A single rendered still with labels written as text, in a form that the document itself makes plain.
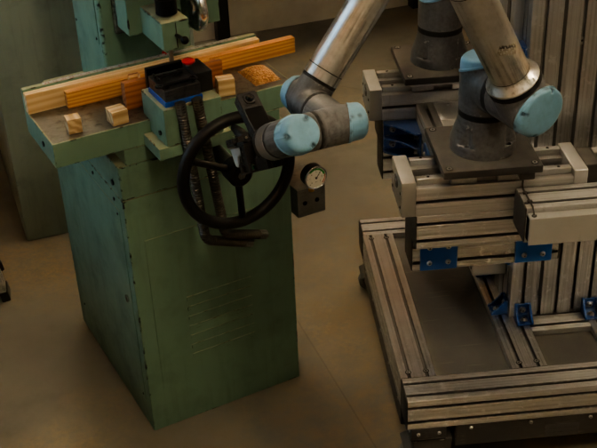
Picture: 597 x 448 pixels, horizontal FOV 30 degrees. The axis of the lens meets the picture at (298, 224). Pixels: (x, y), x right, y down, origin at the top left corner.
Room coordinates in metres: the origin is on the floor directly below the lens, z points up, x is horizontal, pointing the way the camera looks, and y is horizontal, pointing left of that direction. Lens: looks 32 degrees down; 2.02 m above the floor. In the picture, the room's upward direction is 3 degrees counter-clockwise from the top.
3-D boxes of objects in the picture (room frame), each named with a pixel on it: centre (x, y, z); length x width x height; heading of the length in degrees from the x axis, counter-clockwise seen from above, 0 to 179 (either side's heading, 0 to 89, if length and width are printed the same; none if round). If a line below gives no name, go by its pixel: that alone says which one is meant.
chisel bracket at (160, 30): (2.51, 0.29, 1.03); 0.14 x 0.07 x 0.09; 27
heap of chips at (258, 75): (2.49, 0.08, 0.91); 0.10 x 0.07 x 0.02; 27
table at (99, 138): (2.36, 0.29, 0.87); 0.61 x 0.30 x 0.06; 117
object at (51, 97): (2.48, 0.35, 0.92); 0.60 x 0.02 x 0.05; 117
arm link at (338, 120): (1.94, -0.08, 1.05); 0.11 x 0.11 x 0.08; 26
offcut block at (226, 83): (2.40, 0.16, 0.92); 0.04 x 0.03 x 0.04; 107
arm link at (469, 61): (2.23, -0.43, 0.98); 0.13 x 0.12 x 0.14; 26
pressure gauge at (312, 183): (2.42, -0.04, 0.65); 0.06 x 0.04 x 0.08; 117
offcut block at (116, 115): (2.28, 0.40, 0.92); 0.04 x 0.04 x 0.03; 31
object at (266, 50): (2.50, 0.26, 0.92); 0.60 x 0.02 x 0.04; 117
